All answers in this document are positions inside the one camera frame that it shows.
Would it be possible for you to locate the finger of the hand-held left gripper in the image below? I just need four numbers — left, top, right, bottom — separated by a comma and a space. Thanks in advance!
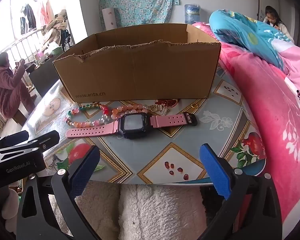
0, 131, 29, 150
0, 130, 60, 154

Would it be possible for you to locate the dark hanging jacket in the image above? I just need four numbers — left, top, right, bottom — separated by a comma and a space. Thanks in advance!
20, 4, 37, 34

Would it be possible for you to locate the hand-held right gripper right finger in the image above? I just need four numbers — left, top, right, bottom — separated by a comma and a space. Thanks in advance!
199, 144, 283, 240

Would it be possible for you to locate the teal floral wall cloth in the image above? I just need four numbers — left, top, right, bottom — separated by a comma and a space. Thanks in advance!
99, 0, 180, 27

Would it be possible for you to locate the pale pink roll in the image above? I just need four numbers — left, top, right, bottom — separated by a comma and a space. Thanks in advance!
102, 7, 115, 29

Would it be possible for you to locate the square digital wrist watch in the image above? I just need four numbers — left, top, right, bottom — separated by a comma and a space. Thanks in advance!
66, 112, 198, 140

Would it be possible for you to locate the pink peach bead bracelet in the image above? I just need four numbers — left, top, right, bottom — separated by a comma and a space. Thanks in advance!
111, 104, 148, 120

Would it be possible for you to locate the dark cabinet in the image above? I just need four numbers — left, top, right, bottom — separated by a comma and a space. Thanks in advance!
29, 59, 63, 98

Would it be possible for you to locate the person's left forearm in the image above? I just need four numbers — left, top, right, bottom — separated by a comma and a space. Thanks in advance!
0, 187, 20, 228

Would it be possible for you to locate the fruit print tablecloth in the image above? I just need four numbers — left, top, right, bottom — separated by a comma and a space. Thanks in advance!
21, 66, 267, 187

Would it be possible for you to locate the blue water bottle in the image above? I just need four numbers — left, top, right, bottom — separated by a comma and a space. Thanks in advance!
184, 4, 202, 25

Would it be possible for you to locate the pile of beige clothes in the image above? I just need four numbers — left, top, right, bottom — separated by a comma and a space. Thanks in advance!
41, 9, 68, 39

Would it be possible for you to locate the blue printed quilt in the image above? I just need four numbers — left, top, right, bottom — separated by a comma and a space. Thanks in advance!
209, 9, 294, 75

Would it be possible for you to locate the brown cardboard box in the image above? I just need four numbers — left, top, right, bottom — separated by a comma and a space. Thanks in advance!
52, 23, 222, 103

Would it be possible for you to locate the wheelchair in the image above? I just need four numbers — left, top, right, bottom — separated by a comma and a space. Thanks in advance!
61, 29, 73, 52

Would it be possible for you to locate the metal railing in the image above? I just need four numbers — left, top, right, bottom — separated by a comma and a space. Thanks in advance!
0, 27, 44, 65

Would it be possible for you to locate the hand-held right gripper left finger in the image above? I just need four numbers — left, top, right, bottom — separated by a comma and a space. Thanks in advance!
16, 145, 102, 240

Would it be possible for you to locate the pink hanging garment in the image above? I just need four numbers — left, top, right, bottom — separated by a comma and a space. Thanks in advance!
36, 0, 54, 28

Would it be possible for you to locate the green red bead bracelet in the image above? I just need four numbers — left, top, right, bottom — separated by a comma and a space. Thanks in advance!
64, 102, 113, 128

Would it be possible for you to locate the pink floral blanket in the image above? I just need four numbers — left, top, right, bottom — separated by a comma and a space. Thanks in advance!
191, 22, 300, 230

